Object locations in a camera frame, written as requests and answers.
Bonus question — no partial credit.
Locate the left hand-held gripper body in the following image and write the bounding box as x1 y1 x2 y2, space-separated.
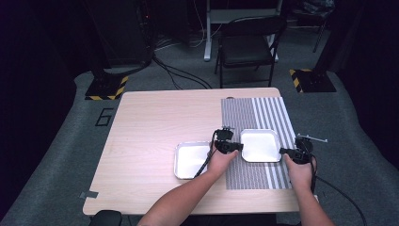
213 125 235 155

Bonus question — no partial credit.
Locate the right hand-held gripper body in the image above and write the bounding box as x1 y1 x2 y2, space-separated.
291 134 329 165

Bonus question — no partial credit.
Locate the white square tray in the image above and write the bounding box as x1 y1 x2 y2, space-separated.
172 140 212 181
239 128 282 164

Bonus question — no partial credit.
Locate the person's right hand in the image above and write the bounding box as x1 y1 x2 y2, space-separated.
283 153 315 191

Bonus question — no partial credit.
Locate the person's left hand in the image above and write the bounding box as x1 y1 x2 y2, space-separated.
204 140 240 180

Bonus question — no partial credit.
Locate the grey striped table mat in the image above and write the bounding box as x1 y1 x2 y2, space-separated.
220 96 297 190

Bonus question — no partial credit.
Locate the black yellow striped stand base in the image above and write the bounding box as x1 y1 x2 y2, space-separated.
85 74 130 102
288 68 338 94

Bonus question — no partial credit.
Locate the black folding chair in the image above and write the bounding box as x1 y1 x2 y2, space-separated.
214 15 287 89

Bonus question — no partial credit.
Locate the black stool seat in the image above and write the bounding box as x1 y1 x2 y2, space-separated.
88 209 123 226

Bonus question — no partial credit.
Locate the dark cluttered stand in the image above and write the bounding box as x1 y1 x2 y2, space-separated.
290 0 336 54

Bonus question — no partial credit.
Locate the grey tape piece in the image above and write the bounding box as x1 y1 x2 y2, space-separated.
79 190 100 200

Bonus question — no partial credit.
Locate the black equipment rack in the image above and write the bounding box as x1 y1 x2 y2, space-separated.
84 0 155 70

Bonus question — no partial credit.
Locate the left hand-held gripper black cable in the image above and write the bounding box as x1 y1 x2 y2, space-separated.
193 130 219 180

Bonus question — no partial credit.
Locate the hand-held gripper black cable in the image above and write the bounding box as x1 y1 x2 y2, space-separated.
193 130 219 180
309 153 368 226

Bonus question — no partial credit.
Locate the right hand-held gripper black cable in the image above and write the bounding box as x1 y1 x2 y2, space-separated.
309 153 368 226

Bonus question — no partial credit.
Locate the black floor cables bundle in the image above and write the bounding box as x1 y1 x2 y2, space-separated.
152 37 214 90

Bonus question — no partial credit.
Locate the white desk frame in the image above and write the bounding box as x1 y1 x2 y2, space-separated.
203 0 284 62

